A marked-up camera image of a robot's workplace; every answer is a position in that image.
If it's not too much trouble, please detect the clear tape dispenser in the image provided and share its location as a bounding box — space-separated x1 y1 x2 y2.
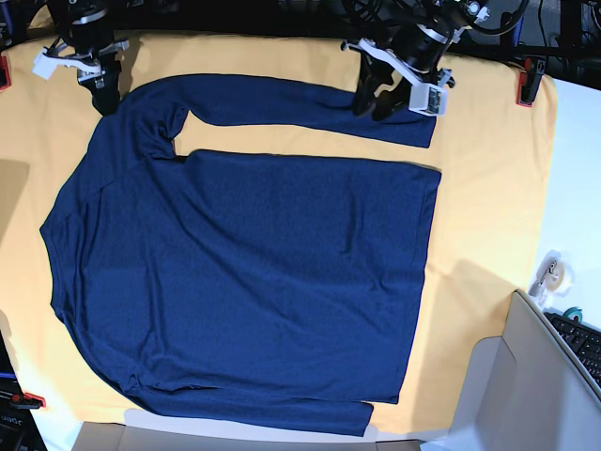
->
528 250 575 304

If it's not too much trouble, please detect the yellow table cloth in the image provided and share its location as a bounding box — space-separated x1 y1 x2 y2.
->
1 41 558 435

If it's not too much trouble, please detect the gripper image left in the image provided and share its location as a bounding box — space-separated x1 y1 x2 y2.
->
42 18 130 116

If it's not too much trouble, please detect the red clamp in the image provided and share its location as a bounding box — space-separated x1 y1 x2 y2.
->
0 55 11 91
8 393 46 410
516 56 547 107

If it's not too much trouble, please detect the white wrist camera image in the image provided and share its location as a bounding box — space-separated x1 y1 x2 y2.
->
408 83 447 117
32 48 57 80

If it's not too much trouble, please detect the black cable bundle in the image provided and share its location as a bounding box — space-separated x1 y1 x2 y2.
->
337 0 601 62

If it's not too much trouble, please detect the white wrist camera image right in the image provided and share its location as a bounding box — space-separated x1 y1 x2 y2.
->
408 83 447 117

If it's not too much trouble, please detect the black keyboard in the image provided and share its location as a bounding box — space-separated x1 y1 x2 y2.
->
543 311 600 399

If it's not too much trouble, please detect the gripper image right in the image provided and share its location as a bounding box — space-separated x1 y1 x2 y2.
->
341 22 455 121

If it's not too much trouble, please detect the dark blue long-sleeve shirt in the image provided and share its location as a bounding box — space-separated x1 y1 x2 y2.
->
40 74 440 436

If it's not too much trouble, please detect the red clamp bottom left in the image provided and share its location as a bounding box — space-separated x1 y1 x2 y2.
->
8 393 46 410

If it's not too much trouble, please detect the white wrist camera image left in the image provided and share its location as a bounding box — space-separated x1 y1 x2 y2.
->
32 48 57 80

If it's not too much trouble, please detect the cardboard box right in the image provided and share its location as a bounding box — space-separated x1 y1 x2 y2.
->
446 290 600 450

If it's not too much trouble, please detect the red clamp top left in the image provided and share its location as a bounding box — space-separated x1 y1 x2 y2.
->
0 55 11 91

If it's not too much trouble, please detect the red clamp top right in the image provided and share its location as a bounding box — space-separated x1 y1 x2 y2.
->
516 56 547 107

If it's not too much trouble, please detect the green tape roll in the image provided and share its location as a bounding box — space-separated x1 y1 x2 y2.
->
562 307 583 323

